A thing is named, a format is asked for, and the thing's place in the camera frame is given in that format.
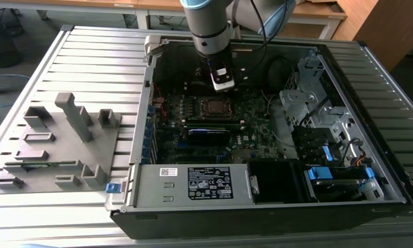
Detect silver CPU plate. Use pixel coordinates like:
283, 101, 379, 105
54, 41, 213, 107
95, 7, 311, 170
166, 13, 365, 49
205, 99, 230, 114

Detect metal socket cover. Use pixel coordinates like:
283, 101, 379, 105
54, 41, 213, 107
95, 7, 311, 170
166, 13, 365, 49
199, 98, 235, 119

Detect wooden desk white legs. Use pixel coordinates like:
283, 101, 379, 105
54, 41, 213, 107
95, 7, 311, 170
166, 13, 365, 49
137, 0, 347, 40
0, 0, 139, 30

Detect black graphics card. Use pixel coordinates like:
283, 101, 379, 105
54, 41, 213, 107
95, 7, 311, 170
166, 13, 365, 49
187, 128, 233, 145

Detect green motherboard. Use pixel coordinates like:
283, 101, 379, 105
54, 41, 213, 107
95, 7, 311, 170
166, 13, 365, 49
147, 85, 297, 165

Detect silver metal drive cage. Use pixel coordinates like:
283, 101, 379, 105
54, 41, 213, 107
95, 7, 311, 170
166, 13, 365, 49
278, 50, 357, 145

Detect grey power supply unit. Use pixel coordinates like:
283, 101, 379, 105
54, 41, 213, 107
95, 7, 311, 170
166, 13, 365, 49
125, 163, 258, 207

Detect grey parts rack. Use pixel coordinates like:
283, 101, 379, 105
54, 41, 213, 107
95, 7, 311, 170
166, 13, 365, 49
0, 92, 122, 195

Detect wooden cabinet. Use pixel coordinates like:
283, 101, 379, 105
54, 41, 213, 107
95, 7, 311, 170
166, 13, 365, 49
331, 0, 413, 72

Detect black waste bin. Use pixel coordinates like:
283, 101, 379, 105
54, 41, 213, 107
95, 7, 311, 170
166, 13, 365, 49
0, 7, 25, 69

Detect green RAM stick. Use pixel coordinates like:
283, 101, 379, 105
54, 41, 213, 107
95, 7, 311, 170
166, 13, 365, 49
5, 160, 77, 172

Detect black open PC case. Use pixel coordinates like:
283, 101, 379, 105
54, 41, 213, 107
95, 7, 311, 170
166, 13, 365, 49
105, 35, 413, 240

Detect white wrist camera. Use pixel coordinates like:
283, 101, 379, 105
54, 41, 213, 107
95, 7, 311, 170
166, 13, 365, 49
209, 66, 237, 93

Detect blue floor cable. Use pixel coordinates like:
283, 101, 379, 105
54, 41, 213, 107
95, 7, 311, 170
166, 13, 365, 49
0, 73, 31, 108

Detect coloured wire bundle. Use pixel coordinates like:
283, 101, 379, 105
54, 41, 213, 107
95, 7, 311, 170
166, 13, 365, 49
350, 152, 370, 167

